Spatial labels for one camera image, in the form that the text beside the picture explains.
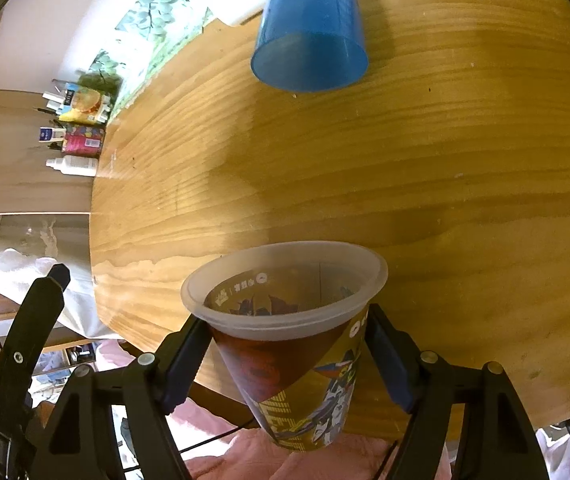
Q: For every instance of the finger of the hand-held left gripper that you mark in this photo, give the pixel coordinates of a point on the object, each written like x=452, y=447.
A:
x=35, y=310

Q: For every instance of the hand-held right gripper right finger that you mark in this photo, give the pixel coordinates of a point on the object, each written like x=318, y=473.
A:
x=393, y=361

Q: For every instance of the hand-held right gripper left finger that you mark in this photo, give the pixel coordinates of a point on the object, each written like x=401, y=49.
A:
x=184, y=366

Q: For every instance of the printed plastic cup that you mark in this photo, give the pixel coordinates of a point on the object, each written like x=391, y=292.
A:
x=285, y=360

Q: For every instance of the blue plastic cup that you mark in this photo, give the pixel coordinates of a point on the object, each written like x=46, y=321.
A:
x=310, y=35

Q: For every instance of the white cloth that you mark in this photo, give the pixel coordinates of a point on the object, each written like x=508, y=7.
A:
x=10, y=272

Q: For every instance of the pink cloth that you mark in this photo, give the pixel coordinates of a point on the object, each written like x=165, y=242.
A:
x=245, y=457

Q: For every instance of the white plastic bottle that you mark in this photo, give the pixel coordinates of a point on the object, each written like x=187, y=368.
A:
x=77, y=165

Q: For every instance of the small blue label bottle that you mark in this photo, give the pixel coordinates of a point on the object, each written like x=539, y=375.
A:
x=49, y=135

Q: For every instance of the pink patterned can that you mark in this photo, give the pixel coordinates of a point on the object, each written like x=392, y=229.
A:
x=84, y=141

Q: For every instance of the white paper sheet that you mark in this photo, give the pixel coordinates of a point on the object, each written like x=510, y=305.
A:
x=237, y=5

